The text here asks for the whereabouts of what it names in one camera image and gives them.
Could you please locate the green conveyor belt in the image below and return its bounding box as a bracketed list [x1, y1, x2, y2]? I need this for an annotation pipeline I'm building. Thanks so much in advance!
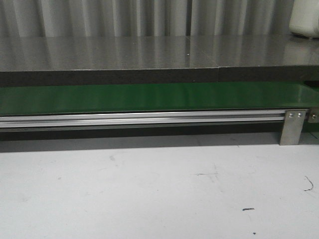
[0, 82, 319, 116]

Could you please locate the white pleated curtain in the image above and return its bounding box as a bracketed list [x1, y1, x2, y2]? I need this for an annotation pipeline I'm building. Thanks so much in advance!
[0, 0, 293, 37]

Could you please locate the white appliance on counter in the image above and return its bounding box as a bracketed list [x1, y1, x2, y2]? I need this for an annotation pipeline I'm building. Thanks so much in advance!
[289, 0, 319, 38]

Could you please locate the aluminium conveyor side rail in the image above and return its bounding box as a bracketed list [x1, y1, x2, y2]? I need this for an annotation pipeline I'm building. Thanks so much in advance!
[0, 110, 286, 129]

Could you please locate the steel conveyor support bracket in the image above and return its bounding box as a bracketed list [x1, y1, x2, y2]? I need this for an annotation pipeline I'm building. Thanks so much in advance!
[279, 110, 307, 145]

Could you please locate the steel conveyor end bracket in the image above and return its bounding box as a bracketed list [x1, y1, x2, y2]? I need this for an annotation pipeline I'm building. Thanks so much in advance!
[308, 107, 319, 123]

